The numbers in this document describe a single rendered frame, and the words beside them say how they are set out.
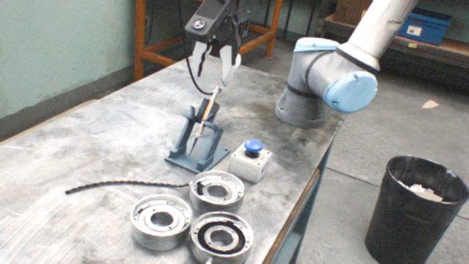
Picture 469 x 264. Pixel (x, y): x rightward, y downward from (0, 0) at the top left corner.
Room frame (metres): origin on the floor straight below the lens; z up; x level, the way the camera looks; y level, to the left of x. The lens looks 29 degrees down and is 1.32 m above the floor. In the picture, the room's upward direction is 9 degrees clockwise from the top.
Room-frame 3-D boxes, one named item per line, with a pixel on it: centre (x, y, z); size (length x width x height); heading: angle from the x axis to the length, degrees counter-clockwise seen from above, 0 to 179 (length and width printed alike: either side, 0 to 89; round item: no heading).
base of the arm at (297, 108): (1.10, -0.18, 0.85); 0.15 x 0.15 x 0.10
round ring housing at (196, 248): (0.52, -0.01, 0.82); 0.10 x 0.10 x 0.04
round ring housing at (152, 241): (0.54, 0.10, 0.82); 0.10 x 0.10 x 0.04
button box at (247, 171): (0.78, -0.05, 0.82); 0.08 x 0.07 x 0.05; 159
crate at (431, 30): (3.94, -1.50, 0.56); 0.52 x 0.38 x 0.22; 66
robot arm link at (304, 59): (1.09, -0.19, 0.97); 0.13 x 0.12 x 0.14; 25
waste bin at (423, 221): (1.49, -0.83, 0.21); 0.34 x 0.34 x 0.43
